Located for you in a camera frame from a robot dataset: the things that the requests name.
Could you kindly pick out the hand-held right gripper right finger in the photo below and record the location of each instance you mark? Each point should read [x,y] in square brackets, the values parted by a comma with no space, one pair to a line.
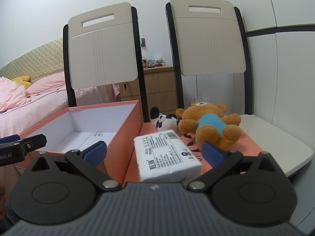
[211,152]

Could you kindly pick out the pink box lid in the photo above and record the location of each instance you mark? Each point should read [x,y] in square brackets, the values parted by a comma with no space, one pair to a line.
[246,143]

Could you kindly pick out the cream chair with black frame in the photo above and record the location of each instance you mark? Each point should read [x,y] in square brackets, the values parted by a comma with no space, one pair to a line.
[103,51]
[209,41]

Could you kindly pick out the pink duvet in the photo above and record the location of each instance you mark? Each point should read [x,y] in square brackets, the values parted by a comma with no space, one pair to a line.
[11,95]

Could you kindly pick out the brown teddy bear plush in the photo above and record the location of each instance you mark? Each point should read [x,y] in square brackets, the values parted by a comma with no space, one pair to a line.
[211,125]

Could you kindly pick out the beige quilted headboard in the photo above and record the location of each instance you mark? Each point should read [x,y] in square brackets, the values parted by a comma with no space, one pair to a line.
[37,59]

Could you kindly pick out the wooden dresser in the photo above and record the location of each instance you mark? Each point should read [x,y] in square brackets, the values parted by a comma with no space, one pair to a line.
[157,88]

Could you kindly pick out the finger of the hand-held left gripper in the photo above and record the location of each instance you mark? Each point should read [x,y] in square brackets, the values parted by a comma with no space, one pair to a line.
[9,139]
[34,141]

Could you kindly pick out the white tissue pack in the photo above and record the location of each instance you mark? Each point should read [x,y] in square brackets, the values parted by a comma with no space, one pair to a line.
[165,154]

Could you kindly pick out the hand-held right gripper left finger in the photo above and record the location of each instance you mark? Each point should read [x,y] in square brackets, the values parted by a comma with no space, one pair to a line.
[95,152]

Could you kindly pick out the pink pillow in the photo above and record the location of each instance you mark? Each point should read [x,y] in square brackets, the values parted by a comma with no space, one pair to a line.
[46,83]

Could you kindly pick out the black and white panda plush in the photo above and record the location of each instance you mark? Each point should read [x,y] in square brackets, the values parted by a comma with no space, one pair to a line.
[162,121]

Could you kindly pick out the pink cardboard box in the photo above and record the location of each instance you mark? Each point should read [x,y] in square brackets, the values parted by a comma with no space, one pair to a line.
[123,137]

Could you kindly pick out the grey wall switch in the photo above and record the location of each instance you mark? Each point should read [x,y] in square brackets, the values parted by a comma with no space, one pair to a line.
[143,42]

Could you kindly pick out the cluster of small trinkets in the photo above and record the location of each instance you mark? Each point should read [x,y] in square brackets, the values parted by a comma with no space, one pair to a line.
[153,62]

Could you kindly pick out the yellow plush toy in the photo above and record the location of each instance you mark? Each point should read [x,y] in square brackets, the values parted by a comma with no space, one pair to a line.
[22,80]

